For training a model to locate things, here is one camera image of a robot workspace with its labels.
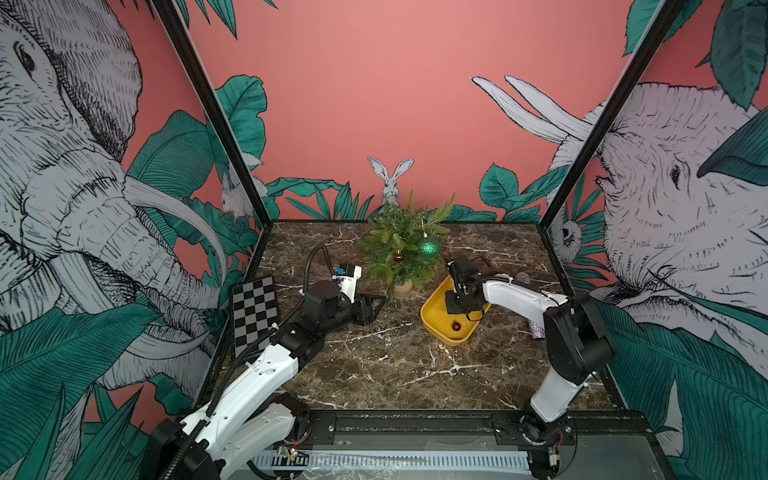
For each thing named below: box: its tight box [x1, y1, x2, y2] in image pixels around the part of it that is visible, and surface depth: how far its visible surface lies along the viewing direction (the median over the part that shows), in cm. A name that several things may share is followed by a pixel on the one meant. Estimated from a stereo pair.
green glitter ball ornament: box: [418, 232, 441, 260], surface depth 70 cm
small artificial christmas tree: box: [360, 189, 456, 299], surface depth 73 cm
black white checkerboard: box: [232, 276, 278, 358], surface depth 95 cm
